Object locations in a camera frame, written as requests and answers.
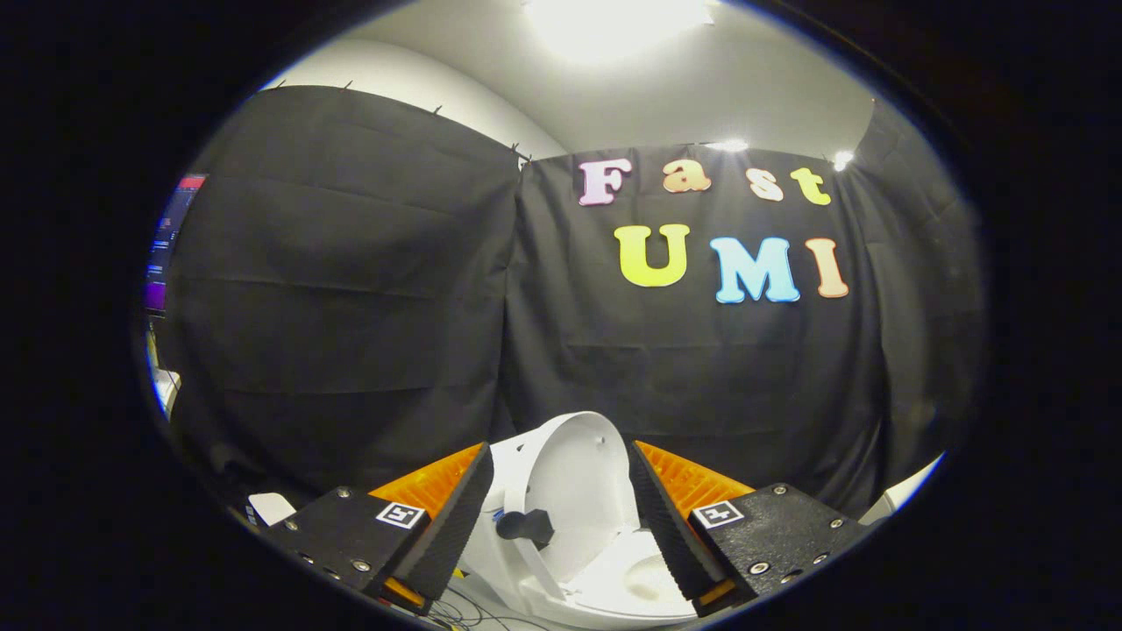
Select white toilet lid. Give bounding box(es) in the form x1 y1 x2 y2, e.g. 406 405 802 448
495 411 642 606

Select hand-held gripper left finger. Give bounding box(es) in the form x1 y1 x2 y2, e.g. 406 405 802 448
261 442 495 614

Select computer monitor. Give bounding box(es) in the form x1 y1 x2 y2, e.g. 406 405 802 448
144 173 209 317

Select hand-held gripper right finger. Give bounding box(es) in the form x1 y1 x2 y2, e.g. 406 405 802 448
628 440 871 616

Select white flat panel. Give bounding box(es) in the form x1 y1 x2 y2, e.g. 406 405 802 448
859 451 948 527

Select tangled floor cables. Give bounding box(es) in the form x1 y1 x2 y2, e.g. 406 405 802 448
428 570 531 631

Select large ceiling light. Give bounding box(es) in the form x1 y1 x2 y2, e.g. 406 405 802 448
524 0 716 64

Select white box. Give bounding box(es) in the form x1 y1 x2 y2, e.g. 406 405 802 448
247 492 298 528

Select black backdrop cloth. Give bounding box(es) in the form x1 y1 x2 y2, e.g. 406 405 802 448
158 85 988 520

